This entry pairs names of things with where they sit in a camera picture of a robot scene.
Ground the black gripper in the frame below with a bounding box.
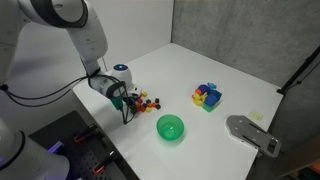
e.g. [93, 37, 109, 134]
[122, 92, 139, 113]

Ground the yellow toy piece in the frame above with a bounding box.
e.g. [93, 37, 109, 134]
[191, 92, 208, 108]

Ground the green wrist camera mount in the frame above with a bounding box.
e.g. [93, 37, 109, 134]
[111, 95, 124, 112]

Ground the long black robot cable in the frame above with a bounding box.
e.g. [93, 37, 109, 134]
[0, 74, 93, 109]

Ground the grey metal mounting plate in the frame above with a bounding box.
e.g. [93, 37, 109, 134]
[225, 114, 282, 159]

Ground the large blue toy box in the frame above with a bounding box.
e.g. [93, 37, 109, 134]
[203, 89, 223, 108]

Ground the black looped camera cable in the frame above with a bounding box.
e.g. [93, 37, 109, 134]
[87, 68, 137, 125]

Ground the pale yellow sticky note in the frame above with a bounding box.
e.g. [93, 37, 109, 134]
[248, 110, 264, 122]

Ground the black orange-tipped clamp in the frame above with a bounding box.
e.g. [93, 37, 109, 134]
[73, 123, 100, 145]
[91, 150, 118, 176]

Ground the green translucent plastic bowl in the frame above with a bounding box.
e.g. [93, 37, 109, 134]
[156, 114, 185, 142]

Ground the black tripod pole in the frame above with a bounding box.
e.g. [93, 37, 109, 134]
[276, 44, 320, 95]

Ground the black perforated board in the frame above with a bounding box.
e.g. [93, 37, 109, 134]
[29, 110, 141, 180]

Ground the green toy block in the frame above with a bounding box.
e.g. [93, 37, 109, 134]
[202, 102, 221, 113]

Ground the purple toy piece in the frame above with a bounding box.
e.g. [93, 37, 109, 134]
[197, 84, 211, 95]

